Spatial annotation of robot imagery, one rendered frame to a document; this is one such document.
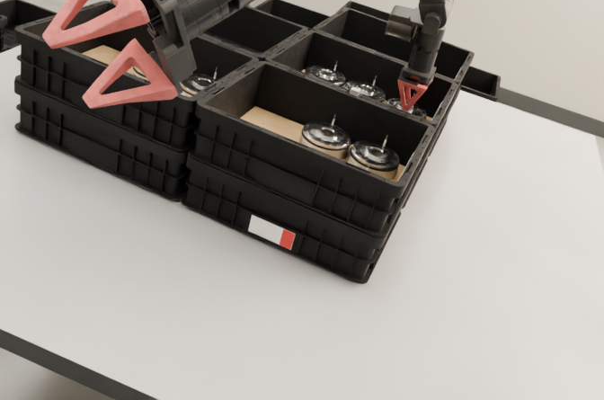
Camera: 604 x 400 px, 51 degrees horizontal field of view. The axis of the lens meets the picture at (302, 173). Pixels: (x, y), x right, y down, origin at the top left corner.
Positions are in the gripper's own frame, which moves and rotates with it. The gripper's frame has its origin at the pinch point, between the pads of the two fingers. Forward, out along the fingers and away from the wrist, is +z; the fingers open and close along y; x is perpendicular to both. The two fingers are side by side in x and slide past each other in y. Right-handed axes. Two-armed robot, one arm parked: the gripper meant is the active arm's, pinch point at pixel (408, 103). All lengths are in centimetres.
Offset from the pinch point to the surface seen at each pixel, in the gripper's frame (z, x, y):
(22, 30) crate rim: -7, -69, 50
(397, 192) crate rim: -3, 9, 50
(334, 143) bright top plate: 1.8, -8.2, 30.2
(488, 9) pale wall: 25, -2, -278
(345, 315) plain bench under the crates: 19, 7, 57
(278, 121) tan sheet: 4.0, -22.5, 25.4
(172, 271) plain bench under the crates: 18, -22, 66
